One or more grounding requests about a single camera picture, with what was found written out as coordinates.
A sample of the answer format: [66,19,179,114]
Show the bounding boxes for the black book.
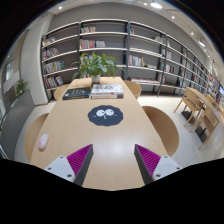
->
[63,87,90,100]

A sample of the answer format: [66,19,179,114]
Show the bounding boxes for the wooden chair far left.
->
[54,84,68,100]

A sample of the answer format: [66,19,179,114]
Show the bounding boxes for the wooden side chair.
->
[195,107,219,147]

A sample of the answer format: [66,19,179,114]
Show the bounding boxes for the pink computer mouse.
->
[38,134,49,150]

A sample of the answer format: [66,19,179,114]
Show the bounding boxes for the wooden side table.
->
[179,87,221,124]

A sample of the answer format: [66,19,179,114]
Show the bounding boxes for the large wall bookshelf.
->
[41,19,214,96]

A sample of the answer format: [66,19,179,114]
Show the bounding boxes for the wooden chair far right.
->
[125,80,142,98]

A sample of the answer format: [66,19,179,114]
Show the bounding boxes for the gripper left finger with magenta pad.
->
[45,144,93,186]

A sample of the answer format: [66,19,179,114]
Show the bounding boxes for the green potted plant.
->
[71,52,119,84]

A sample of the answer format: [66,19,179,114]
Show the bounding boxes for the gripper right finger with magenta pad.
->
[134,144,182,185]

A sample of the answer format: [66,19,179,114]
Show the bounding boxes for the wooden chair near right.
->
[143,106,179,156]

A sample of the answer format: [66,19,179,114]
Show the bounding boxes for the white stacked books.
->
[90,84,124,99]

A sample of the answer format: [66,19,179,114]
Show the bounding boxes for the small plant at left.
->
[16,79,28,96]

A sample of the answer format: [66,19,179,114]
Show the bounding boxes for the wooden chair near left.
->
[24,113,48,159]

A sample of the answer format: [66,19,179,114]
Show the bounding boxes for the dark round cartoon mouse pad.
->
[88,105,123,127]

